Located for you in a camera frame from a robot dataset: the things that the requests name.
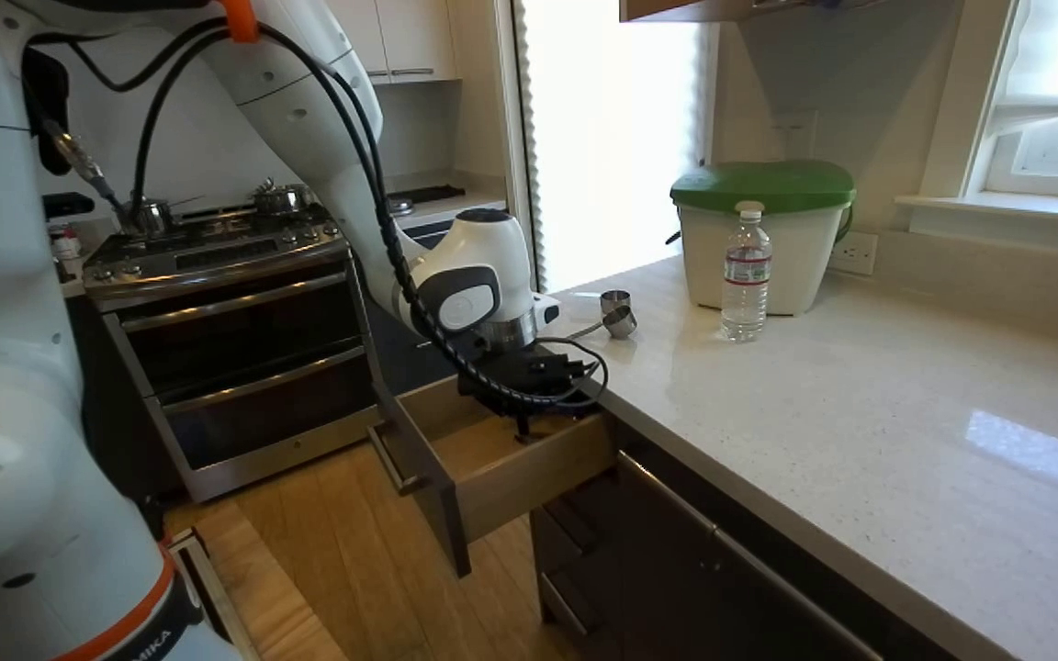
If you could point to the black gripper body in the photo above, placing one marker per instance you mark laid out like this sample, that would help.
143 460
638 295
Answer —
521 371

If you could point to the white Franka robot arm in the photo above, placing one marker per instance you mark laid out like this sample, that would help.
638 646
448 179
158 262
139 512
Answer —
1 488

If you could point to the wooden drawer with dark front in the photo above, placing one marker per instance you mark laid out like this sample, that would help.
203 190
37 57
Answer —
530 481

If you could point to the single steel measuring cup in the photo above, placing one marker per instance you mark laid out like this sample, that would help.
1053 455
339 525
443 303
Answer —
617 312

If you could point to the dark closed drawer front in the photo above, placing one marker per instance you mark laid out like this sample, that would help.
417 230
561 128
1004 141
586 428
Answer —
678 583

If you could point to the dark kitchen base cabinet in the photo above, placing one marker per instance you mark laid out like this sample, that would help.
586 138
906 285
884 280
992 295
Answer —
577 609

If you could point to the clear plastic water bottle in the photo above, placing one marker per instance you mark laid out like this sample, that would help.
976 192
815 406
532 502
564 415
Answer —
746 280

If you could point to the white glass door with blinds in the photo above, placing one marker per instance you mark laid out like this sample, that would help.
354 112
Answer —
608 132

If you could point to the stainless steel stove oven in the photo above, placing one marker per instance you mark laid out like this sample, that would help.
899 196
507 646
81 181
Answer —
246 355

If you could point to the white electric kettle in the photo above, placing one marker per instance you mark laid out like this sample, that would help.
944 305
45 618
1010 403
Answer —
786 243

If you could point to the steel kettle on stove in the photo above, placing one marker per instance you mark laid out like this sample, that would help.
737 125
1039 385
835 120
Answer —
279 201

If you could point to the steel pot on stove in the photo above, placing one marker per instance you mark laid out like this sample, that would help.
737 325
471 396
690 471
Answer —
149 217

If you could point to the white framed window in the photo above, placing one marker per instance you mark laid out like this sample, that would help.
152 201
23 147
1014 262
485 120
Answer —
1046 75

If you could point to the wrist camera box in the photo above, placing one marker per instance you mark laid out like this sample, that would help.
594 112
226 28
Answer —
550 311

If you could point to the white upper wall cabinets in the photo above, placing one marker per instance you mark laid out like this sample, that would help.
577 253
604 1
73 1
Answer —
403 38

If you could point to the wooden wall shelf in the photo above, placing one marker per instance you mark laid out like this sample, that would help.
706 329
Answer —
687 8

